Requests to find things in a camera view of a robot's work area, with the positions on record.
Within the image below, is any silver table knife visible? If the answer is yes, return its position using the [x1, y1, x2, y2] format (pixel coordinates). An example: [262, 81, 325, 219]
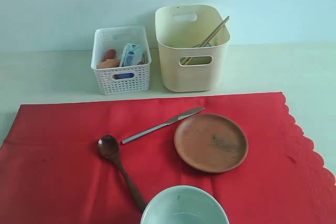
[121, 107, 205, 144]

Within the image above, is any blue white milk carton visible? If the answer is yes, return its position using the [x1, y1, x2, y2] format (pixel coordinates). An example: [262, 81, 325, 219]
[120, 43, 144, 67]

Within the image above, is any brown wooden plate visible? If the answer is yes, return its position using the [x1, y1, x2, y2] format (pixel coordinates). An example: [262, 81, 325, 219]
[174, 113, 249, 173]

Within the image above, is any orange fried chicken piece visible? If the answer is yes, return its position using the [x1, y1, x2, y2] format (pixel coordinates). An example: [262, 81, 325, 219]
[97, 59, 121, 69]

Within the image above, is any red sausage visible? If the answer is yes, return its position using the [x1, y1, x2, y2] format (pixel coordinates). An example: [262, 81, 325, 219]
[103, 49, 116, 61]

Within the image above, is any dark wooden spoon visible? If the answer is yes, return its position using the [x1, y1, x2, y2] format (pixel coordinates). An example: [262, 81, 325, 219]
[98, 135, 148, 212]

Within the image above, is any pale blue ceramic bowl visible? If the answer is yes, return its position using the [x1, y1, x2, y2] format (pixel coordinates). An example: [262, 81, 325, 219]
[140, 185, 229, 224]

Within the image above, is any stainless steel cup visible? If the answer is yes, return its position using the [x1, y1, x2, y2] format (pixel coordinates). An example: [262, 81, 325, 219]
[193, 43, 212, 48]

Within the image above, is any white woven plastic basket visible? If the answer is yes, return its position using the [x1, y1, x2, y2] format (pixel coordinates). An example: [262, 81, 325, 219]
[91, 26, 151, 94]

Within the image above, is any cream plastic bin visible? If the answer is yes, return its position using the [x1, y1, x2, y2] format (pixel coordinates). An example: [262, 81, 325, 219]
[155, 5, 230, 92]

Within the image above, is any red scalloped table cloth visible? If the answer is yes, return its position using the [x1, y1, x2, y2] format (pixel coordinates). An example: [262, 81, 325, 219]
[1, 92, 335, 223]

